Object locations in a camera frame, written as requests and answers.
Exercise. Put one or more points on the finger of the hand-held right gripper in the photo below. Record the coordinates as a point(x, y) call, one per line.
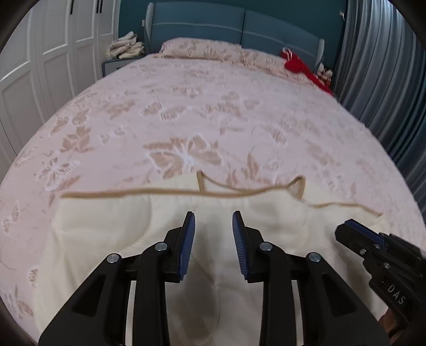
point(352, 241)
point(362, 228)

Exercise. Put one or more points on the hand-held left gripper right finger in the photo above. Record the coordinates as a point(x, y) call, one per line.
point(239, 246)

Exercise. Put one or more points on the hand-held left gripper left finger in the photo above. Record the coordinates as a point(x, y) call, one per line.
point(188, 243)

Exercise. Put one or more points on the cream quilted jacket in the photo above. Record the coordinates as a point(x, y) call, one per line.
point(100, 233)

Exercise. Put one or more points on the pile of cream clothes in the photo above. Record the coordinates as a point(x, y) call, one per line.
point(126, 46)

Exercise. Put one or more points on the pink butterfly bedspread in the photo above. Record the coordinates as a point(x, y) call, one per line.
point(166, 109)

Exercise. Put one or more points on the plush doll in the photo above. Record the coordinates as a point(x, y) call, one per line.
point(326, 72)

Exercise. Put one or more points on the grey curtain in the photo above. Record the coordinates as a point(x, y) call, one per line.
point(376, 66)

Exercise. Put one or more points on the red garment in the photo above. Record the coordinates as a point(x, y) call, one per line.
point(296, 65)

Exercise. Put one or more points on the pink floral pillow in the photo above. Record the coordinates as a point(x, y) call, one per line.
point(199, 50)
point(263, 60)

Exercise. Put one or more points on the blue nightstand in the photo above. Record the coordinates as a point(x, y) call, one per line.
point(111, 68)

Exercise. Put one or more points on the blue upholstered headboard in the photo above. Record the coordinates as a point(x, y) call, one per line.
point(199, 23)

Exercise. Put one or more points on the white wardrobe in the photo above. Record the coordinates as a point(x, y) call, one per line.
point(50, 50)

